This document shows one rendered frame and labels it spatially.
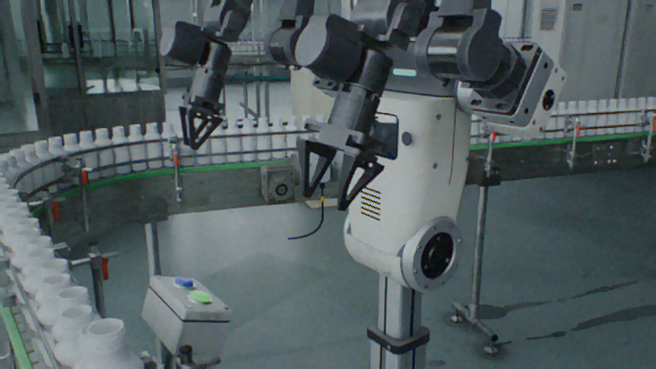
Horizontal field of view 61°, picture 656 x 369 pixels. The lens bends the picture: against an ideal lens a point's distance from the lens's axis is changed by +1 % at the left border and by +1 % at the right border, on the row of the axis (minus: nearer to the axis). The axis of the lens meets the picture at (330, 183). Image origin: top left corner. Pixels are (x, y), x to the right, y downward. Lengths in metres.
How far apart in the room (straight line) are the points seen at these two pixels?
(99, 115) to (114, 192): 3.73
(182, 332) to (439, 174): 0.53
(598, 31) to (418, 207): 5.71
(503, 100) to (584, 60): 5.65
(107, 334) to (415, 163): 0.60
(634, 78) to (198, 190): 5.70
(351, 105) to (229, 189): 1.52
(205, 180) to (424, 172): 1.28
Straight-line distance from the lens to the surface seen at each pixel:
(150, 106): 5.92
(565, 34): 6.36
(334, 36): 0.66
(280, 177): 2.08
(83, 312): 0.79
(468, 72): 0.80
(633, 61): 7.02
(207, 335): 0.85
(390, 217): 1.05
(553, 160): 2.82
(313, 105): 4.57
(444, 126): 1.02
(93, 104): 5.76
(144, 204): 2.13
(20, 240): 1.08
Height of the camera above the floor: 1.50
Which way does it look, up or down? 16 degrees down
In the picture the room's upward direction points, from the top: straight up
